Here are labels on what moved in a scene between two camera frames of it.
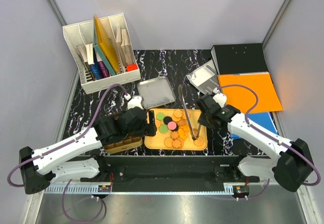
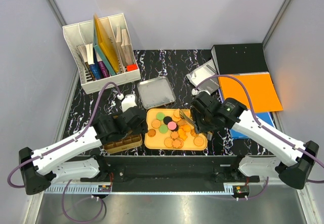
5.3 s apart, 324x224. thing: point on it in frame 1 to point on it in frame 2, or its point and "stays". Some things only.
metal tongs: x=194 y=137 to x=188 y=119
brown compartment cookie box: x=123 y=144 stays
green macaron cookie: x=160 y=116 stays
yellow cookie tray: x=172 y=132 stays
